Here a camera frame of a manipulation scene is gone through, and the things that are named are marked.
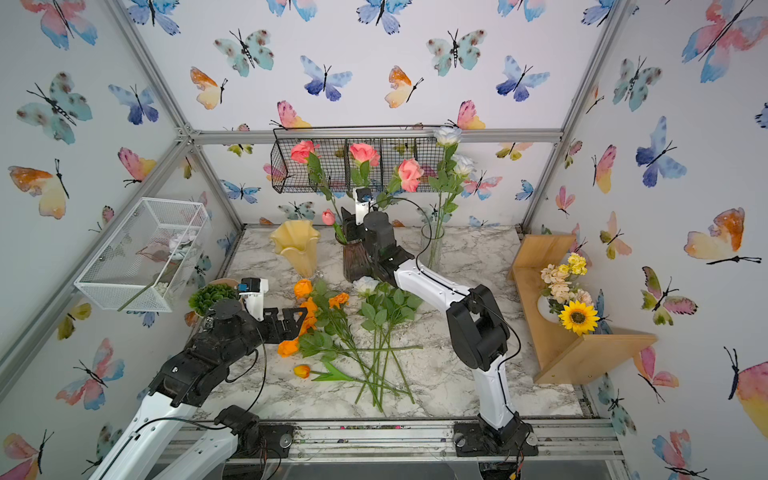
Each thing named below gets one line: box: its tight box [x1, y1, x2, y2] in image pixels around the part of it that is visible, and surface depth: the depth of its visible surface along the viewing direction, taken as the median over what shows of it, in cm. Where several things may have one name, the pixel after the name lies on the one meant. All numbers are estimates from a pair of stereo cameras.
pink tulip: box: [321, 208, 348, 244], surface depth 82 cm
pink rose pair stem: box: [291, 141, 380, 230], surface depth 82 cm
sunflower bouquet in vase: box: [537, 252, 601, 337], surface depth 75 cm
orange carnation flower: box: [328, 292, 350, 309], surface depth 93 cm
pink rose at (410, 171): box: [398, 158, 424, 193], surface depth 77 cm
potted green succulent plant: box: [188, 278, 239, 318], surface depth 88 cm
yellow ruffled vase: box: [270, 220, 320, 278], surface depth 95 cm
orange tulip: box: [293, 363, 361, 382], surface depth 84 cm
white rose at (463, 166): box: [444, 154, 475, 213], surface depth 86 cm
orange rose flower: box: [294, 278, 313, 298], surface depth 100 cm
